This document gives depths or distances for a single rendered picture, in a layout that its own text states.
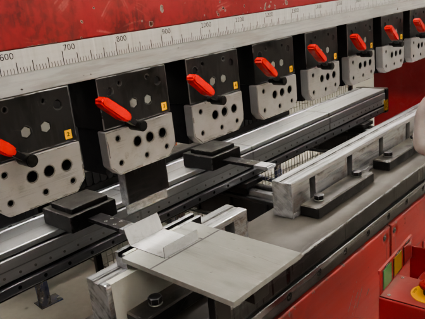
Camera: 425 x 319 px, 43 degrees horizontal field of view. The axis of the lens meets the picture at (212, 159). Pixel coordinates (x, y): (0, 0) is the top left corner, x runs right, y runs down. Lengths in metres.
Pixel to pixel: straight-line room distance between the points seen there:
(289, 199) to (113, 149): 0.59
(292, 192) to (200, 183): 0.27
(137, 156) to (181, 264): 0.20
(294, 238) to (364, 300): 0.35
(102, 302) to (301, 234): 0.51
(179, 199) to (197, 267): 0.52
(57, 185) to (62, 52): 0.20
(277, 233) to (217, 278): 0.44
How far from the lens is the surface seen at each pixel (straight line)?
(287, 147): 1.77
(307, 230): 1.30
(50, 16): 0.83
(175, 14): 0.98
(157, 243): 1.01
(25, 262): 1.18
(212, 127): 1.05
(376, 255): 1.54
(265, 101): 1.18
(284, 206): 1.36
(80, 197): 1.21
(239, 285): 0.85
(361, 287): 1.49
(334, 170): 1.51
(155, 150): 0.95
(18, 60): 0.80
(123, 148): 0.90
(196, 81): 0.96
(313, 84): 1.33
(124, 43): 0.90
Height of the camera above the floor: 1.43
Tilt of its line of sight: 17 degrees down
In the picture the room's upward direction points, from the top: 6 degrees counter-clockwise
